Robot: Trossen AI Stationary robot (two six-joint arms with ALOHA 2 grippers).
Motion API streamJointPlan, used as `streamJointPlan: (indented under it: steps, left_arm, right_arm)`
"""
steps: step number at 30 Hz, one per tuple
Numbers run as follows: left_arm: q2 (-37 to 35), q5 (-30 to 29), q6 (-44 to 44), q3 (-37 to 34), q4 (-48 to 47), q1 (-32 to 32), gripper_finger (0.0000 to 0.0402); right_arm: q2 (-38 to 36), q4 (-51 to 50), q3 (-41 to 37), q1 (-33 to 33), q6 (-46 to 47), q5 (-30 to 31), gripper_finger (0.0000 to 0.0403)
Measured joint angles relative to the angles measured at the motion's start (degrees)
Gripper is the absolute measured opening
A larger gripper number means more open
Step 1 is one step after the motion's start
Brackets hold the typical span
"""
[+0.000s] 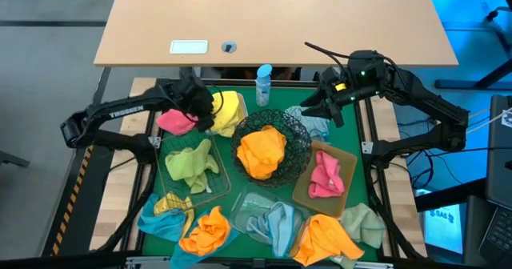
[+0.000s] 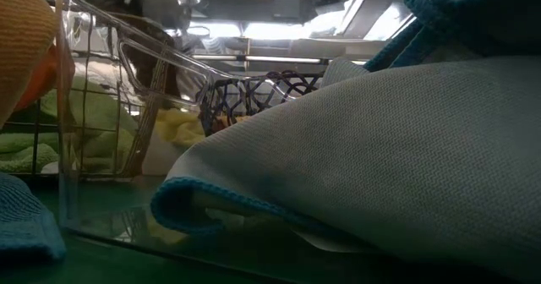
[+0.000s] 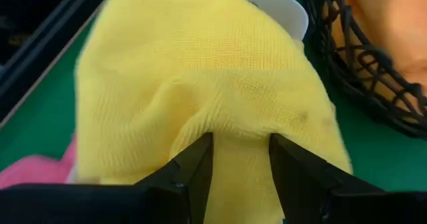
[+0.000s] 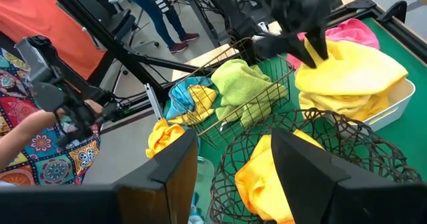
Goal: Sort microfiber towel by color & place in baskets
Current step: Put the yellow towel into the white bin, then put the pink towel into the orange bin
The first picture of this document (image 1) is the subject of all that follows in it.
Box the thin black cable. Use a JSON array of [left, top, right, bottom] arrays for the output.
[[423, 146, 512, 155]]

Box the clear plastic tray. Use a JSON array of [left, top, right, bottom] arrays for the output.
[[228, 188, 311, 258]]

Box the white rectangular desk plate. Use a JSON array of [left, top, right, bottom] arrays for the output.
[[170, 39, 210, 55]]

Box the black desk foot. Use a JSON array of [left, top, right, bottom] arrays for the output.
[[434, 58, 512, 92]]

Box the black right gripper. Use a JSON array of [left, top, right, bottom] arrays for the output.
[[299, 66, 353, 128]]

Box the light blue spray bottle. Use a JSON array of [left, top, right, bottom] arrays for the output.
[[254, 63, 274, 108]]

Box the white cable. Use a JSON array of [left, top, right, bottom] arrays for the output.
[[466, 108, 512, 136]]

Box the black equipment case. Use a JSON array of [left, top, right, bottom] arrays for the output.
[[485, 94, 512, 211]]

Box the black keyboard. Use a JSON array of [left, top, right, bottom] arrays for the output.
[[478, 207, 512, 264]]

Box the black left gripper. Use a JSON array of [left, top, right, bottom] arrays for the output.
[[172, 78, 216, 133]]

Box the pale green microfiber towel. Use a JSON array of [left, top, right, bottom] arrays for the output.
[[327, 203, 387, 269]]

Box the thick black cable loom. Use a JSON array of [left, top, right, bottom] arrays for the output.
[[95, 168, 157, 252], [367, 172, 425, 260]]

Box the grey furniture leg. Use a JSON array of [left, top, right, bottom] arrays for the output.
[[0, 151, 30, 169]]

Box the light blue microfiber towel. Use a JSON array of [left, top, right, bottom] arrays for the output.
[[266, 201, 305, 259]]

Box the lime green microfiber towel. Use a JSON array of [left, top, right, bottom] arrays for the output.
[[164, 139, 221, 195]]

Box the blue cable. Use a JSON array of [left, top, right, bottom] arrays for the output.
[[411, 163, 435, 192]]

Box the grey office chair base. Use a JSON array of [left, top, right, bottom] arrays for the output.
[[486, 5, 512, 52]]

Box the light wooden desk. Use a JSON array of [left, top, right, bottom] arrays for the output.
[[93, 0, 460, 68]]

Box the silver metal bracket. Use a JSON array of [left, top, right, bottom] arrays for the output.
[[346, 260, 395, 269], [126, 255, 171, 269]]

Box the tan plastic tray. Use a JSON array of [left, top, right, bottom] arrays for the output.
[[291, 140, 359, 219]]

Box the round black wire basket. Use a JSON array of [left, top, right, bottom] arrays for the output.
[[230, 108, 312, 189]]

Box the rectangular copper wire basket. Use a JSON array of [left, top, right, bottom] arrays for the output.
[[154, 130, 233, 214]]

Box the pale yellow cable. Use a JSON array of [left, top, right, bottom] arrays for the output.
[[466, 108, 491, 122]]

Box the black aluminium table frame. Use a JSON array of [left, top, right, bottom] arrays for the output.
[[119, 78, 403, 264]]

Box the white box with blue print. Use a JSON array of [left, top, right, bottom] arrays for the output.
[[422, 203, 466, 255]]

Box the green table mat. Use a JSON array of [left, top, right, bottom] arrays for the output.
[[142, 84, 379, 262]]

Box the black yellow hazard strip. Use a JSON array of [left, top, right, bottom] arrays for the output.
[[50, 156, 90, 257]]

